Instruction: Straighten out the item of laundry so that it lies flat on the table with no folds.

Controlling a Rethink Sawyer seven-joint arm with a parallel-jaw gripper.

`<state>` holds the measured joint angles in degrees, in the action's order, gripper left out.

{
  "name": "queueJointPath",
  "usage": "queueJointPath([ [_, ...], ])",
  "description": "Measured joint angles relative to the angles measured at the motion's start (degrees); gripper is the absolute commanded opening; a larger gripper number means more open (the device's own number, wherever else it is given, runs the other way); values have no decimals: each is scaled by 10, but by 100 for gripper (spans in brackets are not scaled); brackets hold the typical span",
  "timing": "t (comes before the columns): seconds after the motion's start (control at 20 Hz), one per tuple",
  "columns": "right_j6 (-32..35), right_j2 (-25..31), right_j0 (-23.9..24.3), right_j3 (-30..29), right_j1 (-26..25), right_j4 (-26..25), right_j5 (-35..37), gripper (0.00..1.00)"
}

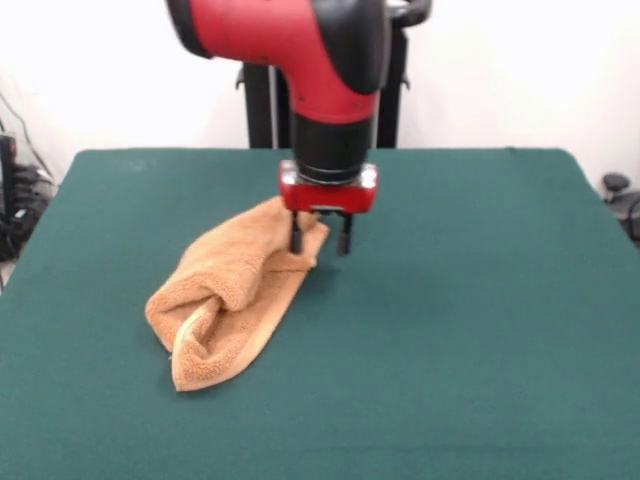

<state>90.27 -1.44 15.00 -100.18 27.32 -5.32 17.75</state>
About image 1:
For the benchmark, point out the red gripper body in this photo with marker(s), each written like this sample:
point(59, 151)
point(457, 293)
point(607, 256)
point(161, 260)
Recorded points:
point(330, 197)

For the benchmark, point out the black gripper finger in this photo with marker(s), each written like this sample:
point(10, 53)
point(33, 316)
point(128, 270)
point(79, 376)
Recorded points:
point(344, 242)
point(297, 240)

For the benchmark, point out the orange terry towel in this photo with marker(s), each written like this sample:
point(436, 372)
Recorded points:
point(230, 250)

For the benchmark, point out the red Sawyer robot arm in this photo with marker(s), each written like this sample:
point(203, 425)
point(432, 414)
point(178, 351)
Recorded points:
point(280, 35)

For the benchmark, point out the dark green table cloth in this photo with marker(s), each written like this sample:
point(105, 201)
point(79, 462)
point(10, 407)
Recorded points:
point(100, 300)

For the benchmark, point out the black office chair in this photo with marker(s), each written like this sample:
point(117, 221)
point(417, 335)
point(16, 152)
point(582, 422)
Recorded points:
point(616, 182)

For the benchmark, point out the black electronics box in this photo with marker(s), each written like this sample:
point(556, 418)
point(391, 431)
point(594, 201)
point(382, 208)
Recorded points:
point(7, 160)

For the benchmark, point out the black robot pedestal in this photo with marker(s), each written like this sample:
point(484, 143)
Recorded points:
point(260, 115)

